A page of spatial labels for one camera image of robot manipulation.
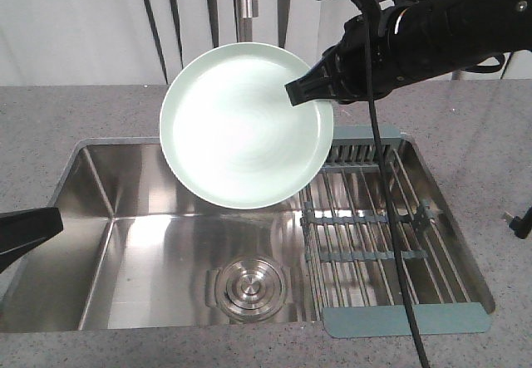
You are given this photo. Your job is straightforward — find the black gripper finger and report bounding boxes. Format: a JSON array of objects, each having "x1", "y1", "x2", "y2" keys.
[
  {"x1": 1, "y1": 207, "x2": 63, "y2": 256},
  {"x1": 0, "y1": 241, "x2": 42, "y2": 272},
  {"x1": 284, "y1": 63, "x2": 333, "y2": 106}
]

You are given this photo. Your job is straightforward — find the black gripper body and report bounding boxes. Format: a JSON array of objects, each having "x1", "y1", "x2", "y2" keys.
[{"x1": 322, "y1": 5, "x2": 411, "y2": 104}]

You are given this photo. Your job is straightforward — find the light green round plate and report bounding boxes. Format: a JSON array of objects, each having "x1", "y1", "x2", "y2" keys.
[{"x1": 159, "y1": 42, "x2": 334, "y2": 209}]

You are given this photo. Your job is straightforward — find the steel kitchen faucet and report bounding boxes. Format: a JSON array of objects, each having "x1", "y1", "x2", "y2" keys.
[{"x1": 234, "y1": 0, "x2": 259, "y2": 42}]

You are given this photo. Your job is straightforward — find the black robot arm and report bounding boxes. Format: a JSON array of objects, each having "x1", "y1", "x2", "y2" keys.
[{"x1": 286, "y1": 0, "x2": 531, "y2": 105}]

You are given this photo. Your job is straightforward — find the teal sink dry rack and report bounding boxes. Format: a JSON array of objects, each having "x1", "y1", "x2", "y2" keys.
[{"x1": 299, "y1": 125, "x2": 495, "y2": 338}]

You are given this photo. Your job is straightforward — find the stainless steel sink basin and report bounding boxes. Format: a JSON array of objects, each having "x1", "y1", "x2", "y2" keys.
[{"x1": 1, "y1": 139, "x2": 321, "y2": 332}]

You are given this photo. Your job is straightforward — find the white pleated curtain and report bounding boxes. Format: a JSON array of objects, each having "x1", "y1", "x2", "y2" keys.
[{"x1": 0, "y1": 0, "x2": 532, "y2": 87}]

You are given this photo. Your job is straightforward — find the round steel sink drain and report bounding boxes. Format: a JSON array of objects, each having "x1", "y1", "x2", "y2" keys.
[{"x1": 204, "y1": 256, "x2": 307, "y2": 324}]

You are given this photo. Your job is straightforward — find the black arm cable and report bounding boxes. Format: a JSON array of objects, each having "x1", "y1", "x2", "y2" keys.
[{"x1": 344, "y1": 0, "x2": 431, "y2": 368}]

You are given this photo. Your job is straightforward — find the black cable connector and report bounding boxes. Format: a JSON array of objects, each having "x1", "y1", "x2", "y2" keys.
[{"x1": 502, "y1": 207, "x2": 532, "y2": 239}]

